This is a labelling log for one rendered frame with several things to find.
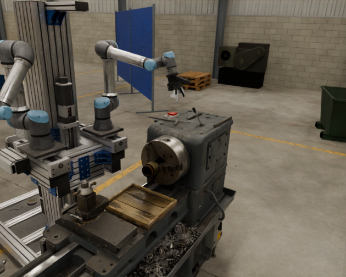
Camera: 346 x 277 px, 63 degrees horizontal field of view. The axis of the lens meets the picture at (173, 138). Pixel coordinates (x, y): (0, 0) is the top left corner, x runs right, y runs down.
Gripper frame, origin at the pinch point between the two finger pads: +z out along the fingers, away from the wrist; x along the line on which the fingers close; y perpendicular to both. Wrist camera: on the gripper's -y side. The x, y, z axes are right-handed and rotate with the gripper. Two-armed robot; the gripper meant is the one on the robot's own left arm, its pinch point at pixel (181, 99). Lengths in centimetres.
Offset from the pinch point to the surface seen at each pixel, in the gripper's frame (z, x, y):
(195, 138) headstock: 21.0, 28.5, -16.5
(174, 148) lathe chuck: 21.3, 42.9, -6.7
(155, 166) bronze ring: 28, 54, 4
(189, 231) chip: 86, 41, -2
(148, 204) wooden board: 49, 63, 9
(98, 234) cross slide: 38, 107, 11
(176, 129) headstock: 15.7, 22.1, -1.2
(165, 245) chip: 82, 62, 7
